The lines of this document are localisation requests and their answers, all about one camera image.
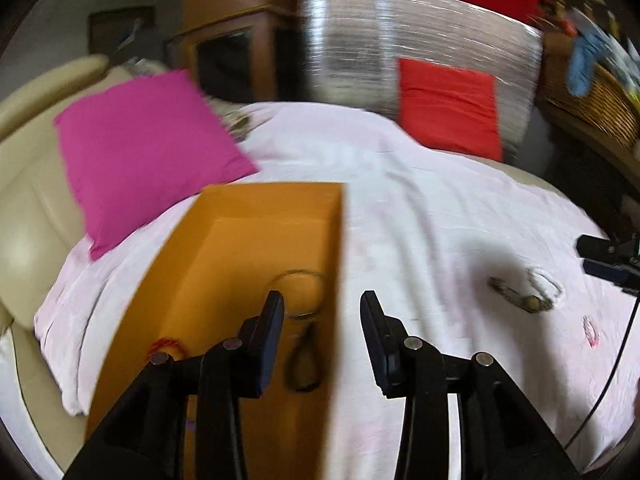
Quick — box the clear bead bracelet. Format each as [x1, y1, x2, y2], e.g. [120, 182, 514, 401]
[526, 266, 564, 312]

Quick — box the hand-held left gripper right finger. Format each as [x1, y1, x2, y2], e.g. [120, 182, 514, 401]
[360, 290, 583, 480]

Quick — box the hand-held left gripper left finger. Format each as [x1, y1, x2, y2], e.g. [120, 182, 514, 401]
[62, 290, 286, 480]

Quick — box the black cable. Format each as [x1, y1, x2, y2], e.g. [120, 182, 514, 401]
[564, 294, 640, 450]

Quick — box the pale pink blanket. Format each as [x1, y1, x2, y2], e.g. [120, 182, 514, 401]
[34, 101, 640, 477]

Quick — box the wicker basket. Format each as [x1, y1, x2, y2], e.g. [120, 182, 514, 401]
[541, 35, 640, 162]

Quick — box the red bead bracelet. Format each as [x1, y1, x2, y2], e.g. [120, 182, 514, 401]
[149, 339, 184, 362]

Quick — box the silver foil panel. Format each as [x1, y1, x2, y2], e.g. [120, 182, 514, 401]
[298, 0, 544, 164]

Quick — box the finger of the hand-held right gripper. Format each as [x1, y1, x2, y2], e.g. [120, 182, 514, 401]
[582, 258, 640, 297]
[576, 233, 640, 261]

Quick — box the red pillow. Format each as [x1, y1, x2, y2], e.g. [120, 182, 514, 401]
[397, 58, 504, 162]

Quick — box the wooden cabinet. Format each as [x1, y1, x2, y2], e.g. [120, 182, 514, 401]
[172, 0, 302, 104]

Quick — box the black cord bracelet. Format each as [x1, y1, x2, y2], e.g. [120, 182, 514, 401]
[284, 322, 324, 394]

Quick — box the orange cardboard box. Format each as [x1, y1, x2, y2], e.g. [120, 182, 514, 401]
[85, 182, 349, 480]

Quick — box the blue cloth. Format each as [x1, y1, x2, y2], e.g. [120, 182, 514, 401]
[567, 34, 609, 99]

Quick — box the beige leather sofa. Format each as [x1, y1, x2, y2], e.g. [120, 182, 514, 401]
[0, 54, 211, 480]

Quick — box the magenta pillow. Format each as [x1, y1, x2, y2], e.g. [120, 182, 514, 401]
[54, 70, 260, 261]

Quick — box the dark framed picture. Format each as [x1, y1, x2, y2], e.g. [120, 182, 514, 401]
[88, 6, 157, 57]

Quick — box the metal wristwatch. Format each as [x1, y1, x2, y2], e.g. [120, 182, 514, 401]
[489, 276, 545, 314]

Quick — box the metal bangle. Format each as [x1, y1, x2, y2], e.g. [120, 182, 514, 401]
[271, 269, 327, 319]

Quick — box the small pink bead bracelet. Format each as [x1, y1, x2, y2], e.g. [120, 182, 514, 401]
[582, 315, 602, 349]

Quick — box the patterned crumpled cloth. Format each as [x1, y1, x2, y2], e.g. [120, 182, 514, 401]
[222, 109, 257, 142]

